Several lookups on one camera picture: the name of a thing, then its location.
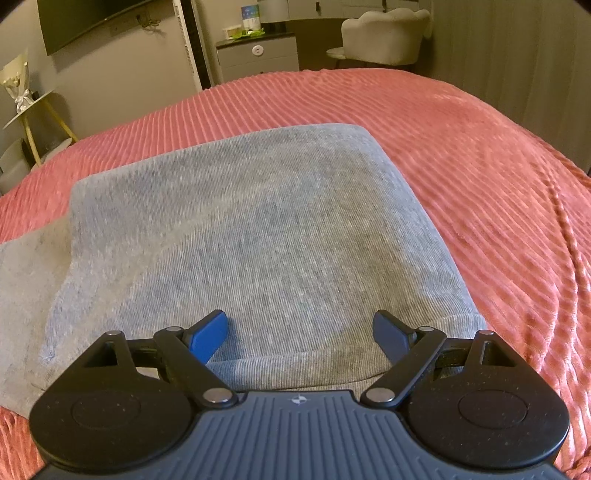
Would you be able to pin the green items on nightstand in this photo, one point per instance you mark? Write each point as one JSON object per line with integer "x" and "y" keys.
{"x": 247, "y": 33}

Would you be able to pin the pink ribbed blanket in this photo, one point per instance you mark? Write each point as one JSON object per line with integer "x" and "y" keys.
{"x": 485, "y": 184}

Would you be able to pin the wrapped flower bouquet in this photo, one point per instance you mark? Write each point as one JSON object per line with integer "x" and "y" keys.
{"x": 18, "y": 83}

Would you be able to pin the gold tiered side table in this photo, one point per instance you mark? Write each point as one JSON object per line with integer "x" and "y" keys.
{"x": 34, "y": 104}

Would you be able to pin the wall-mounted black television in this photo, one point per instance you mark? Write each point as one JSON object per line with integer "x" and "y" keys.
{"x": 87, "y": 21}

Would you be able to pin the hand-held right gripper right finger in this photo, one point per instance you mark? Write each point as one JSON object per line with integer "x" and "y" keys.
{"x": 392, "y": 333}

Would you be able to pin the grey nightstand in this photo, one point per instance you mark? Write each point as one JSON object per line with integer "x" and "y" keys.
{"x": 258, "y": 57}

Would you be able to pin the small white container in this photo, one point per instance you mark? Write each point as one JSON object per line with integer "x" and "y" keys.
{"x": 231, "y": 31}

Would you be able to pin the grey curtain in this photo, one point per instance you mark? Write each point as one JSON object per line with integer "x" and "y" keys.
{"x": 508, "y": 69}

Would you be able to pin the white canister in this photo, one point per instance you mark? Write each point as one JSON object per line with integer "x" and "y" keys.
{"x": 250, "y": 17}

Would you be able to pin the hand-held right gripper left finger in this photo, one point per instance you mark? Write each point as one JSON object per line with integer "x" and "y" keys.
{"x": 208, "y": 334}

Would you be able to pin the grey sweat pants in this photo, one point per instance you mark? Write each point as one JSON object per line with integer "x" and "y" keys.
{"x": 258, "y": 230}

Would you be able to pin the white shell-back chair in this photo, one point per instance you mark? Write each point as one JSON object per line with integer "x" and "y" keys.
{"x": 383, "y": 39}

